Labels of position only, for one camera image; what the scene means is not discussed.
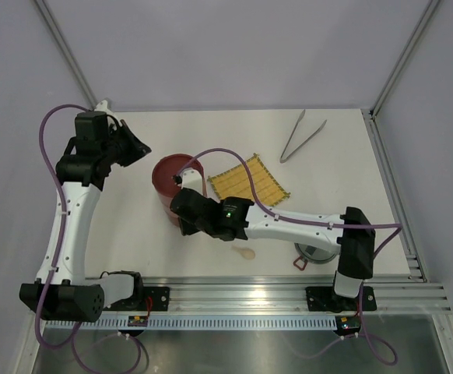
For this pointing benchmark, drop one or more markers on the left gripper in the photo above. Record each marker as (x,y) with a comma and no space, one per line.
(138,149)

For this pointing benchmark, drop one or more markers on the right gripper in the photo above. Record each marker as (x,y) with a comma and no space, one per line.
(187,228)

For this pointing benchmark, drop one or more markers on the red steel bowl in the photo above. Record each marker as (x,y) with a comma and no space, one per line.
(166,202)
(175,221)
(164,184)

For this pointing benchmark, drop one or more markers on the metal tongs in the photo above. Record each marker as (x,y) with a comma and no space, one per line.
(305,129)

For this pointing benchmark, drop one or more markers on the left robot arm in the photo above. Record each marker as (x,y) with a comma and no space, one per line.
(61,291)

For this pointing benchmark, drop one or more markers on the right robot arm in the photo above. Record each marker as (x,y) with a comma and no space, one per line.
(349,236)

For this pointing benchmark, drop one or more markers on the beige spoon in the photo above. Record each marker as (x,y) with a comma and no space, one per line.
(246,253)

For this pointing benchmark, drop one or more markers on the bamboo woven tray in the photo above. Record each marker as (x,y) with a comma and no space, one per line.
(235,182)

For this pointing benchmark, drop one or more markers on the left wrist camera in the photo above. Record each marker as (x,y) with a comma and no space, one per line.
(104,106)

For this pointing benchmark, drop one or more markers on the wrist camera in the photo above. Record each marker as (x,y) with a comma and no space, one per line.
(193,179)
(104,106)

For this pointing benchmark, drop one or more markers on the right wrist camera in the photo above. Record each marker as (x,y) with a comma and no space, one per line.
(193,179)

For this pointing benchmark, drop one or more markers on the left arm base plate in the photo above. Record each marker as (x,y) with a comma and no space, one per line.
(155,297)

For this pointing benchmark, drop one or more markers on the white slotted cable duct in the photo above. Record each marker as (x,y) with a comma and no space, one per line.
(190,323)

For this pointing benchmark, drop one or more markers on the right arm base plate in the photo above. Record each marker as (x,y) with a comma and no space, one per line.
(324,299)

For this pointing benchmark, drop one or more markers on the aluminium rail frame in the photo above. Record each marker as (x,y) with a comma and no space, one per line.
(410,332)

